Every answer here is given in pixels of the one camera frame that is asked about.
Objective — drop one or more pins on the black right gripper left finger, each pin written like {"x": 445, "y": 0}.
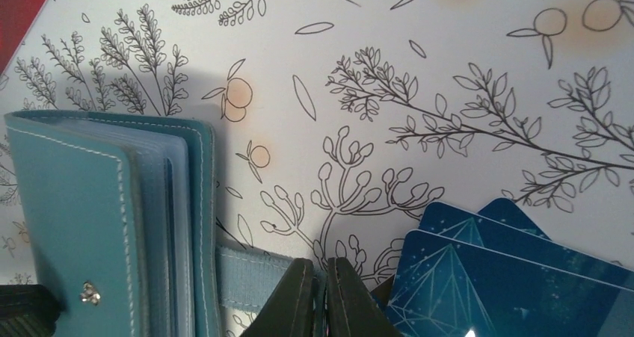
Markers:
{"x": 289, "y": 309}

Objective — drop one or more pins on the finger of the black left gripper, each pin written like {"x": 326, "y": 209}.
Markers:
{"x": 28, "y": 310}

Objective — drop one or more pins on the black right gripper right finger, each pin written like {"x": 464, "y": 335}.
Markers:
{"x": 351, "y": 310}

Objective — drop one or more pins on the teal leather card holder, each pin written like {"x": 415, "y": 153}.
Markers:
{"x": 120, "y": 213}

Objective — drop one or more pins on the blue card stack upper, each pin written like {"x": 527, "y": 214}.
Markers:
{"x": 494, "y": 273}

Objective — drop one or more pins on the red card upper left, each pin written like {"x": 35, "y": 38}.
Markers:
{"x": 17, "y": 17}

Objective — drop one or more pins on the floral patterned table mat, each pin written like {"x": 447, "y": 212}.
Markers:
{"x": 338, "y": 122}

